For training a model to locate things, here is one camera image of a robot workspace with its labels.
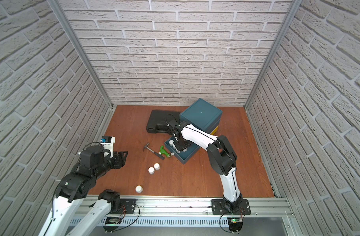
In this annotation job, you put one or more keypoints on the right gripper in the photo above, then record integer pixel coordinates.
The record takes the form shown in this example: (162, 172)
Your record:
(179, 147)

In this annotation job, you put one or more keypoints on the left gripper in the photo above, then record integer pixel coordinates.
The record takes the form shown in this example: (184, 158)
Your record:
(118, 159)

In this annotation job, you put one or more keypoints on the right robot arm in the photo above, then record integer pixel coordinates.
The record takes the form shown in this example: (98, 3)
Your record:
(221, 155)

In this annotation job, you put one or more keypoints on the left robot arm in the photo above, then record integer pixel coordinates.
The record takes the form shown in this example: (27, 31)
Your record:
(95, 162)

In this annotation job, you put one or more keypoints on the teal drawer cabinet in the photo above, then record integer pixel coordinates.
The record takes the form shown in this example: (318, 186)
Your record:
(203, 116)

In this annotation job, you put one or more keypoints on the green plastic faucet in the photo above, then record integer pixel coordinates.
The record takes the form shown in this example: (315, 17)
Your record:
(162, 151)

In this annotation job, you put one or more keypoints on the small claw hammer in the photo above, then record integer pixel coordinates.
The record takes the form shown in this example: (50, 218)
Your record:
(146, 147)

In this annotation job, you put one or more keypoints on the black plastic tool case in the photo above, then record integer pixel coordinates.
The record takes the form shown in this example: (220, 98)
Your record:
(158, 119)

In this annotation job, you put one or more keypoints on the left controller board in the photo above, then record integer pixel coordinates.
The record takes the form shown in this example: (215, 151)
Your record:
(112, 223)

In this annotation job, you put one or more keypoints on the controller board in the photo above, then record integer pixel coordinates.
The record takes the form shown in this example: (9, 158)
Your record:
(235, 224)
(112, 223)

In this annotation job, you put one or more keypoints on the right controller board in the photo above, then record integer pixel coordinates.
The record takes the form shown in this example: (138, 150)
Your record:
(235, 224)

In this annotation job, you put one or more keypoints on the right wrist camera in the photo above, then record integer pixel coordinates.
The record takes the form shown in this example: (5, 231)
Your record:
(172, 126)

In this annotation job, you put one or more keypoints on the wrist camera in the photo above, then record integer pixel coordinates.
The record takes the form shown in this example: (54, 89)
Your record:
(172, 126)
(107, 142)

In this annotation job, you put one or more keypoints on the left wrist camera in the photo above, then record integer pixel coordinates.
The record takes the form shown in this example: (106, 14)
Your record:
(107, 142)

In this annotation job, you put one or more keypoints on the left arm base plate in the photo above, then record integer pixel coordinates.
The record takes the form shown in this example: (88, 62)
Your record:
(125, 206)

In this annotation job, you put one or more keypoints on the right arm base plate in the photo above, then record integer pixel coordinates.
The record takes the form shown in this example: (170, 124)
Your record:
(221, 206)

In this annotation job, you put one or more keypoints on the aluminium front rail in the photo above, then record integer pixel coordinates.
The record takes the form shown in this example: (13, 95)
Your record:
(208, 207)

